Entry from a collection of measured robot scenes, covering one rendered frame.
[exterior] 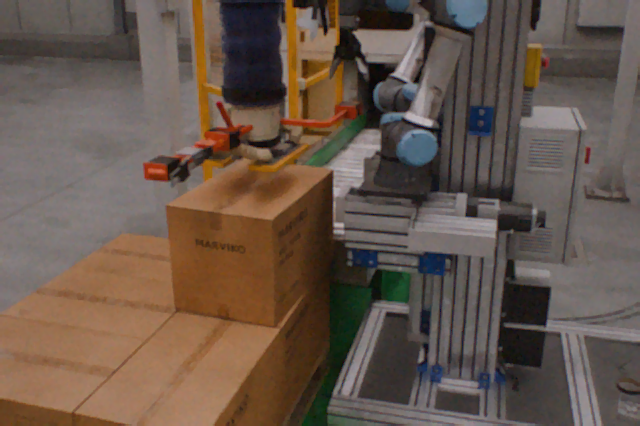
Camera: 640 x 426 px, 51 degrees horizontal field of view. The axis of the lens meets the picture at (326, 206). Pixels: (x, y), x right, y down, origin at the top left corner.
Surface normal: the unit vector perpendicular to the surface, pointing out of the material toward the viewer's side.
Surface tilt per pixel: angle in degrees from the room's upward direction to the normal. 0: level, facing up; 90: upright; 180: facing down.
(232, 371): 0
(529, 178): 90
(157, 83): 90
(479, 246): 90
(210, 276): 90
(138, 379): 0
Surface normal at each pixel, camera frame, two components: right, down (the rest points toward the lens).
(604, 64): -0.25, 0.33
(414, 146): 0.17, 0.46
